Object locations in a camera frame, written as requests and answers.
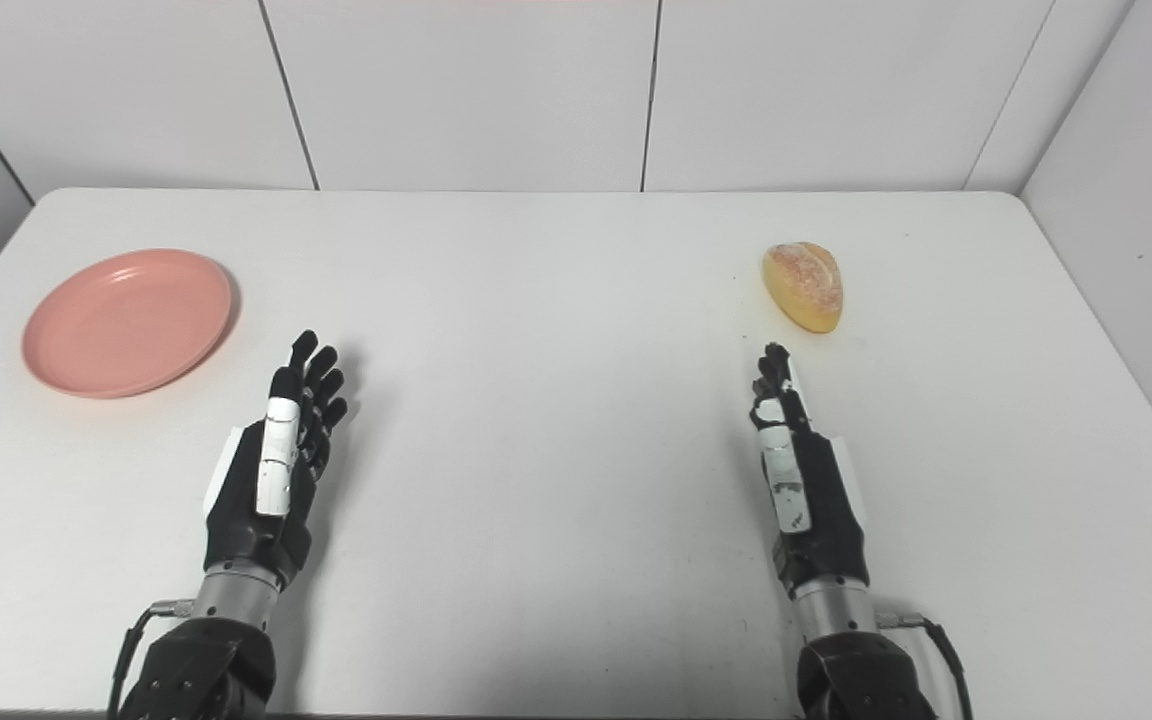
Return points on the pink round plate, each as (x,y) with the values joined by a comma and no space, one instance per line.
(126,322)

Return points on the golden bread roll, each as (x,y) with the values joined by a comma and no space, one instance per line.
(804,285)

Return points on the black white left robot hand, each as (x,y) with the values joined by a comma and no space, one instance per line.
(236,510)

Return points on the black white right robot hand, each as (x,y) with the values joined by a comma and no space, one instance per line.
(826,520)

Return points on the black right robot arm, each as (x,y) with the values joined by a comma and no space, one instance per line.
(861,680)

